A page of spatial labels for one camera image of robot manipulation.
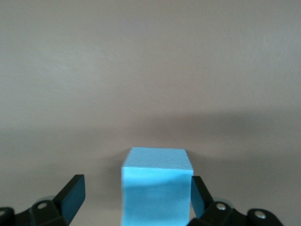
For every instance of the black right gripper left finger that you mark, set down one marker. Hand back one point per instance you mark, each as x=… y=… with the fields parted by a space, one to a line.
x=68 y=202

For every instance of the light blue foam block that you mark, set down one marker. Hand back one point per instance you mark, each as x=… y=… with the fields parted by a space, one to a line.
x=155 y=188

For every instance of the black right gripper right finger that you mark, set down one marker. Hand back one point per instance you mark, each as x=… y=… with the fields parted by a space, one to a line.
x=202 y=200

